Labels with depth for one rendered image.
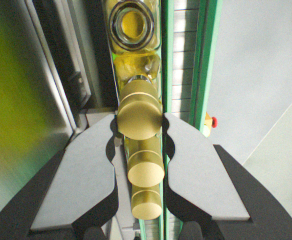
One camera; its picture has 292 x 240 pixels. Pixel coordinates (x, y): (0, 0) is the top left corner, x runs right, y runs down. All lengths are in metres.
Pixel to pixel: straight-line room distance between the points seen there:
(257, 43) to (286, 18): 0.09
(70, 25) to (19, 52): 0.27
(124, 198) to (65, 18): 0.60
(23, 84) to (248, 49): 0.57
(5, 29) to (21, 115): 0.09
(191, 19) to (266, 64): 0.34
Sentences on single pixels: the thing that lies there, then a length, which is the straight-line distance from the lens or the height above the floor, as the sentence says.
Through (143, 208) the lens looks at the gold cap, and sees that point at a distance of 0.20.
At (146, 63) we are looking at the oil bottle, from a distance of 0.18.
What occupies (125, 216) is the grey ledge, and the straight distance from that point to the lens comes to 0.81.
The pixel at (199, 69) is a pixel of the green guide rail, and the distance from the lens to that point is 0.38.
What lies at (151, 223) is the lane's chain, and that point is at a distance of 0.87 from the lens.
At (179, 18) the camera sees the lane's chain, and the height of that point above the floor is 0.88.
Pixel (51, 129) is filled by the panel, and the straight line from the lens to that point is 0.26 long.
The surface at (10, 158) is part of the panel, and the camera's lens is 0.21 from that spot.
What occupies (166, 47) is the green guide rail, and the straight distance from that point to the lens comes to 0.31.
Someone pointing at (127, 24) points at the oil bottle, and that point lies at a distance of 0.19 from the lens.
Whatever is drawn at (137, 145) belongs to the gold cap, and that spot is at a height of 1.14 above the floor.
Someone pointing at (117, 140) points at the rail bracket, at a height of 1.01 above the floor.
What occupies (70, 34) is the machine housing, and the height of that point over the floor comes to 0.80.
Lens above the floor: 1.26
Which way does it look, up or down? 59 degrees down
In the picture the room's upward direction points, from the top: 175 degrees clockwise
